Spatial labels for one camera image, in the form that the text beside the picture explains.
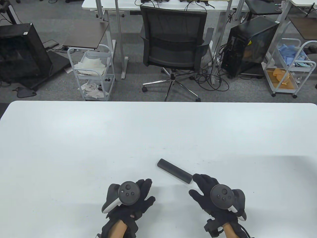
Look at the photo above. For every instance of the person's left hand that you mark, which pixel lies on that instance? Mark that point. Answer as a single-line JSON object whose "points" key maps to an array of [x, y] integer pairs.
{"points": [[145, 200]]}

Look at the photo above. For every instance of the person's right hand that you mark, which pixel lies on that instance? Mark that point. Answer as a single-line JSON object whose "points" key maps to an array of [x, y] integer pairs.
{"points": [[203, 195]]}

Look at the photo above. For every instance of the black remote control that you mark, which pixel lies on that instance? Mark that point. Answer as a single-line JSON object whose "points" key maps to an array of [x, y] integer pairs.
{"points": [[174, 171]]}

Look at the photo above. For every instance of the person's right forearm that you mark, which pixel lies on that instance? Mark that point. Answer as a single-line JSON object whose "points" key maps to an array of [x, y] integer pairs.
{"points": [[229, 231]]}

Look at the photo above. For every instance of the person's left forearm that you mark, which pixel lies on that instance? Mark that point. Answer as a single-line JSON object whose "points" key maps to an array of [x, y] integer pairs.
{"points": [[117, 230]]}

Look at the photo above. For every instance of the left hand tracking controller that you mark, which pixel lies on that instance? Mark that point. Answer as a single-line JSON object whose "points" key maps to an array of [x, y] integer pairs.
{"points": [[128, 193]]}

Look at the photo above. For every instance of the hand tracking controller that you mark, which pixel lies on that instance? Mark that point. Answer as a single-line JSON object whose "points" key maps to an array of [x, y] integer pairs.
{"points": [[221, 195], [128, 193]]}

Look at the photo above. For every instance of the right hand tracking controller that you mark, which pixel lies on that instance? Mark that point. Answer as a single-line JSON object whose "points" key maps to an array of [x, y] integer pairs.
{"points": [[221, 195]]}

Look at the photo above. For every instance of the printed crumpled paper sheets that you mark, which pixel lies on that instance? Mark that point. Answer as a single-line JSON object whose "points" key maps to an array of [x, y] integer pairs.
{"points": [[92, 93]]}

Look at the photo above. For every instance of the white cart with papers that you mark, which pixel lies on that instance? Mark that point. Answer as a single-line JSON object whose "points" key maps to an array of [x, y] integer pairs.
{"points": [[110, 81]]}

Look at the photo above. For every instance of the white cart with cloths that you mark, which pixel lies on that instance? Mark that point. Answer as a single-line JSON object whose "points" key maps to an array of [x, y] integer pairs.
{"points": [[270, 81]]}

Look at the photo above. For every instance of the orange cloth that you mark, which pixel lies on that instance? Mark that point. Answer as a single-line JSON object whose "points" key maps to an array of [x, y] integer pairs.
{"points": [[279, 74]]}

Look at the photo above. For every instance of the white crumpled paper sheets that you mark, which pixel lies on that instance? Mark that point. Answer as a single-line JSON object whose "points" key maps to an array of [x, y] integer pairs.
{"points": [[89, 64]]}

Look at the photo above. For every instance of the black flat floor base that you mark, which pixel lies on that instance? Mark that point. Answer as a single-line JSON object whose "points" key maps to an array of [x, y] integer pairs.
{"points": [[59, 62]]}

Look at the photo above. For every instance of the light blue cloth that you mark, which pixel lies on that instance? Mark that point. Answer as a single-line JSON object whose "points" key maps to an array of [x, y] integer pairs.
{"points": [[288, 55]]}

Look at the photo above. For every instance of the black computer tower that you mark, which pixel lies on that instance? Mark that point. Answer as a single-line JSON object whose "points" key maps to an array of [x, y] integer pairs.
{"points": [[257, 39]]}

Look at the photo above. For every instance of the black mesh office chair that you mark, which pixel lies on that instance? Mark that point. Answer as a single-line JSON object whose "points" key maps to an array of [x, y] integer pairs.
{"points": [[173, 29]]}

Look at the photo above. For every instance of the brown side table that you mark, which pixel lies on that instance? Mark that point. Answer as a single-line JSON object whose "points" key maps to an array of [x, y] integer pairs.
{"points": [[86, 34]]}

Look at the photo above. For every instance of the black mesh cabinet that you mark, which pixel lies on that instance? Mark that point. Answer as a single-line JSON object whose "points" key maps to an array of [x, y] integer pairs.
{"points": [[19, 54]]}

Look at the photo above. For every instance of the black small table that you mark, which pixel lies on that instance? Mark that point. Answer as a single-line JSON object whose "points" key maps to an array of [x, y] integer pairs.
{"points": [[262, 8]]}

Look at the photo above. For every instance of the dark brown small table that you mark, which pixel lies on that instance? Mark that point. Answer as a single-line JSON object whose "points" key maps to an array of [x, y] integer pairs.
{"points": [[307, 27]]}

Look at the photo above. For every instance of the white background desk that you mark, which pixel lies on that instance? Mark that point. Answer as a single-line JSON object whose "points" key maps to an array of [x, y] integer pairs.
{"points": [[111, 5]]}

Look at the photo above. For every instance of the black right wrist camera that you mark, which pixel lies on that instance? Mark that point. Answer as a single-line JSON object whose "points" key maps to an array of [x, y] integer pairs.
{"points": [[211, 226]]}

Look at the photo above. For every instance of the black floor bracket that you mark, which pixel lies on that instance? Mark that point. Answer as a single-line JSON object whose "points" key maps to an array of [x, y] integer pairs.
{"points": [[23, 92]]}

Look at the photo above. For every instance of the silver aluminium post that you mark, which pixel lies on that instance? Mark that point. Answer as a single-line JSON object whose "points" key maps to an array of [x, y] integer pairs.
{"points": [[119, 29], [223, 29]]}

